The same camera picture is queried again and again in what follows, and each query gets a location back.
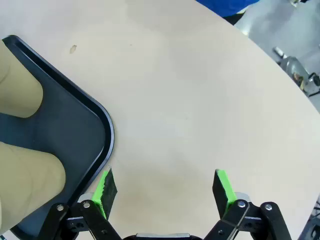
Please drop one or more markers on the person in blue shirt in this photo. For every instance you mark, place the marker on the person in blue shirt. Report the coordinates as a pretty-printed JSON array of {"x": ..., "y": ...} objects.
[{"x": 225, "y": 7}]

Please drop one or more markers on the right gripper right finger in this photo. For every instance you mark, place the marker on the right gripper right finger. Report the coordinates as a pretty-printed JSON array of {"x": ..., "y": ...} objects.
[{"x": 222, "y": 192}]

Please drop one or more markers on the black plastic tray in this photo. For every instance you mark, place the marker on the black plastic tray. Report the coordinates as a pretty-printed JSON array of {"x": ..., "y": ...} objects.
[{"x": 75, "y": 125}]

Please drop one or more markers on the grey metal stool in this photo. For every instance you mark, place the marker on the grey metal stool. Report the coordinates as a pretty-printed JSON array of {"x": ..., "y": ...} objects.
[{"x": 292, "y": 66}]

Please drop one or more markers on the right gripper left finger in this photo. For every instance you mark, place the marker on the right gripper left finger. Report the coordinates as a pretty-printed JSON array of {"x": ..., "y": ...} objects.
[{"x": 103, "y": 190}]

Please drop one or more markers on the brown tall cup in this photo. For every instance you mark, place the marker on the brown tall cup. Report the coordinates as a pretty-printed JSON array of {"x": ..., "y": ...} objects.
[
  {"x": 17, "y": 87},
  {"x": 27, "y": 180}
]

